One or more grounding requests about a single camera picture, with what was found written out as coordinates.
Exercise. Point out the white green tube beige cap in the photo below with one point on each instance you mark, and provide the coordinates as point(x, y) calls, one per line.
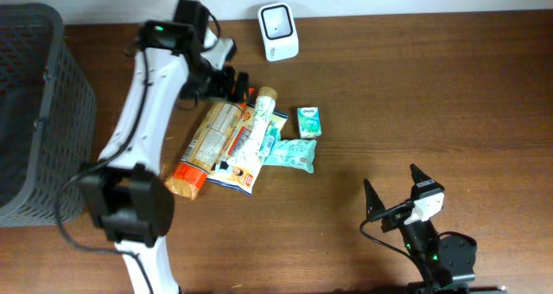
point(248, 153)

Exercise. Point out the grey plastic mesh basket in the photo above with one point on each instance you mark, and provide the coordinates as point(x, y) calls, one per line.
point(48, 113)

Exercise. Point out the small teal white packet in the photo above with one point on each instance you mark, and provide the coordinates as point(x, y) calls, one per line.
point(271, 136)

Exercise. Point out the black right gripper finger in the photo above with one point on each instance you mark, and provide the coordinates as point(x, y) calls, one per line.
point(419, 178)
point(374, 206)

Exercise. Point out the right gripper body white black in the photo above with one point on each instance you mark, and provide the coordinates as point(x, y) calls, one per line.
point(394, 222)

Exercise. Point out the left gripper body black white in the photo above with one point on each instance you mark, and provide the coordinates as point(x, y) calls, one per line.
point(205, 83)

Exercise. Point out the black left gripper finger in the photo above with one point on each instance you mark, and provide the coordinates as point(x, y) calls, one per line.
point(227, 83)
point(242, 90)

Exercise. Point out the orange spaghetti package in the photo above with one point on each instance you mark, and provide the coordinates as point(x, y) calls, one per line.
point(204, 149)

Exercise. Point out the teal tissue pouch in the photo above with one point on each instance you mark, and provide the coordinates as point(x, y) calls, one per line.
point(294, 153)

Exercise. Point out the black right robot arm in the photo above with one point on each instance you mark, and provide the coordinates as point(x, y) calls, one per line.
point(445, 260)

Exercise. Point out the small teal tissue box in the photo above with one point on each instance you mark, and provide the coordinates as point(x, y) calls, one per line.
point(309, 122)

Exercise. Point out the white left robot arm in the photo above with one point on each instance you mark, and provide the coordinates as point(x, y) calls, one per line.
point(179, 59)

